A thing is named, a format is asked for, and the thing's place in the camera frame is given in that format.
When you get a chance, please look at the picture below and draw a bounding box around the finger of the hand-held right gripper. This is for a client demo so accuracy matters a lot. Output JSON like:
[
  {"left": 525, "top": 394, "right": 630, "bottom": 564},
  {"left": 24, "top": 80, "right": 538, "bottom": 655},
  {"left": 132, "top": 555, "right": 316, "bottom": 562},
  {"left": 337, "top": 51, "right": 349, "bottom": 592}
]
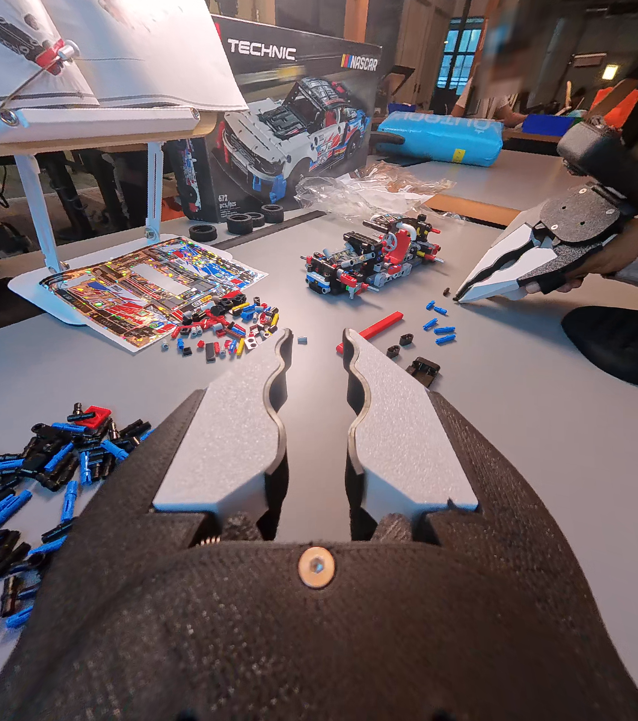
[
  {"left": 453, "top": 242, "right": 558, "bottom": 305},
  {"left": 455, "top": 204, "right": 548, "bottom": 296}
]

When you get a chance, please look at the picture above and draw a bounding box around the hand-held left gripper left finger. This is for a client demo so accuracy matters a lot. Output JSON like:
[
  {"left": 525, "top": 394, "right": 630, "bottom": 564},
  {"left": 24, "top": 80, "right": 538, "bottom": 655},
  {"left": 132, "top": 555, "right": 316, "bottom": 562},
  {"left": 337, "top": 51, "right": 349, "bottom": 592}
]
[{"left": 151, "top": 328, "right": 294, "bottom": 538}]

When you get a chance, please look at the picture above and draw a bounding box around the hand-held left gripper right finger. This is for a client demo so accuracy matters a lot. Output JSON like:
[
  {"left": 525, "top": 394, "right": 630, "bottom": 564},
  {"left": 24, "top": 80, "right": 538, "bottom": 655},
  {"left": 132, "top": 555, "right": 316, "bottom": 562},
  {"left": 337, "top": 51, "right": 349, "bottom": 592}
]
[{"left": 343, "top": 328, "right": 480, "bottom": 538}]

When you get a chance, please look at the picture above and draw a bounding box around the black toy panel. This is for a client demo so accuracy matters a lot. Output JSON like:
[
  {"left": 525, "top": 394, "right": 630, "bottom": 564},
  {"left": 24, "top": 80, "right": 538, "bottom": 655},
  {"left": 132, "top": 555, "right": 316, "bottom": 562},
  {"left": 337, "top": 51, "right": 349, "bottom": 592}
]
[{"left": 406, "top": 356, "right": 442, "bottom": 388}]

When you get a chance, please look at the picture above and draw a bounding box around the pile of mixed toy bricks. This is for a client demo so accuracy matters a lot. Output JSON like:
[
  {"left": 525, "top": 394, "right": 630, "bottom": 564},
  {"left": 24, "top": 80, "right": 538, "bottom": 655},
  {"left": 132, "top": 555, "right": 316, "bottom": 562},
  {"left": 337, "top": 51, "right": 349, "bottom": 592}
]
[{"left": 162, "top": 290, "right": 280, "bottom": 364}]

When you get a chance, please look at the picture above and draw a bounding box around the long red toy beam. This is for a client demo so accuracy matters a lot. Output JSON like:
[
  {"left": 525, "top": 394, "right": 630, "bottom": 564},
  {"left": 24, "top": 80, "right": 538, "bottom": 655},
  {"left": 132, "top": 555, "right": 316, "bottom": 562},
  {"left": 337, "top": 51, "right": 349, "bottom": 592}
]
[{"left": 336, "top": 311, "right": 404, "bottom": 354}]

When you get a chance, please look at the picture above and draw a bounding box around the partly built toy car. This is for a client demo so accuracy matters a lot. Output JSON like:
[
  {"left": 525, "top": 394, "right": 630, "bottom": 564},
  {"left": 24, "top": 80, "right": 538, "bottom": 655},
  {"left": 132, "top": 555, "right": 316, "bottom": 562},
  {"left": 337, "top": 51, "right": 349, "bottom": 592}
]
[{"left": 302, "top": 213, "right": 445, "bottom": 299}]

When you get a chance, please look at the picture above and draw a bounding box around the pile of blue black pins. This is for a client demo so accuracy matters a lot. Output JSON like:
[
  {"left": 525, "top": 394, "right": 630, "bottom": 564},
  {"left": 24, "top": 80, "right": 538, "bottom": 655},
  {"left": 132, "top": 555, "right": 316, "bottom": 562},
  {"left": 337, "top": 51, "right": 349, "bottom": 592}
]
[{"left": 0, "top": 403, "right": 153, "bottom": 629}]

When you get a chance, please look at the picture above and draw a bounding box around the black toy set box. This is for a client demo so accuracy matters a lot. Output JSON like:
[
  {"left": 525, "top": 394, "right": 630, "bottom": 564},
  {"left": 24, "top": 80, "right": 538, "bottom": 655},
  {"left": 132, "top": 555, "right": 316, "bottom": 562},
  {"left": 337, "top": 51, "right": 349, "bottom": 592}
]
[{"left": 164, "top": 14, "right": 384, "bottom": 223}]

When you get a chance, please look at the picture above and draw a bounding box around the person's right hand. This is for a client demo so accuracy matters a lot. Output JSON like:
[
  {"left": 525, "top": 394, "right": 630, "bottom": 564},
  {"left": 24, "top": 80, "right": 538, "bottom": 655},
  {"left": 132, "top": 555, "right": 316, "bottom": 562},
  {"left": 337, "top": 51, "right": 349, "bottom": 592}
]
[{"left": 524, "top": 216, "right": 638, "bottom": 295}]

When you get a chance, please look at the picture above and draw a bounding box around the background blue crate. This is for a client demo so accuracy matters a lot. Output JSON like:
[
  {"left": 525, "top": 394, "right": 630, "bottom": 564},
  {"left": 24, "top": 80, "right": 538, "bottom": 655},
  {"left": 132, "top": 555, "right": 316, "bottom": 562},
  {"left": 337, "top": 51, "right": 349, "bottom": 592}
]
[{"left": 522, "top": 113, "right": 579, "bottom": 137}]

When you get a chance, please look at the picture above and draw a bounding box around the blue bag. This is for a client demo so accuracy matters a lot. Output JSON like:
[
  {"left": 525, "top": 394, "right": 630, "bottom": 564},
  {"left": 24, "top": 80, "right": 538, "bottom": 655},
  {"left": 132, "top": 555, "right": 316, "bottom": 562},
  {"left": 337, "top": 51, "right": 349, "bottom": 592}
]
[{"left": 375, "top": 110, "right": 504, "bottom": 168}]

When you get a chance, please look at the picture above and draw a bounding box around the crumpled clear plastic bag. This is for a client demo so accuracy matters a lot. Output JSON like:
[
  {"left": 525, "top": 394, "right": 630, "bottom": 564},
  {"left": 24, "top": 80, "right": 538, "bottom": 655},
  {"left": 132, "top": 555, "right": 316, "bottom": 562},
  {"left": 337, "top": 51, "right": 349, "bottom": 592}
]
[{"left": 296, "top": 160, "right": 457, "bottom": 217}]

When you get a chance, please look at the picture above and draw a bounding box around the holographic sticker sheet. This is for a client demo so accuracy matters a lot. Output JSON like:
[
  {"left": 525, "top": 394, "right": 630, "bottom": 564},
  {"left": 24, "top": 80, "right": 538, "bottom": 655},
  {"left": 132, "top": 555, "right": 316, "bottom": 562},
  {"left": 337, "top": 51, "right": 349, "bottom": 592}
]
[{"left": 39, "top": 237, "right": 269, "bottom": 354}]

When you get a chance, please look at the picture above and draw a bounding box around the white book stand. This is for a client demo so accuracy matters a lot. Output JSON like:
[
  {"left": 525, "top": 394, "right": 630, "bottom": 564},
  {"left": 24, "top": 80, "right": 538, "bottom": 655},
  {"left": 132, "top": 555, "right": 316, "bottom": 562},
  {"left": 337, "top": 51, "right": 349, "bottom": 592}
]
[{"left": 0, "top": 39, "right": 268, "bottom": 327}]

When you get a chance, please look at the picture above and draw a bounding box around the instruction booklet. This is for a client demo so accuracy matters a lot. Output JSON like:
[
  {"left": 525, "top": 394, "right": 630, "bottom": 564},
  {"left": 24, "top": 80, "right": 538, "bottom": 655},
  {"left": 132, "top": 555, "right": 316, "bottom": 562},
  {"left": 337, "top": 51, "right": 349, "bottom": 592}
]
[{"left": 0, "top": 0, "right": 249, "bottom": 112}]

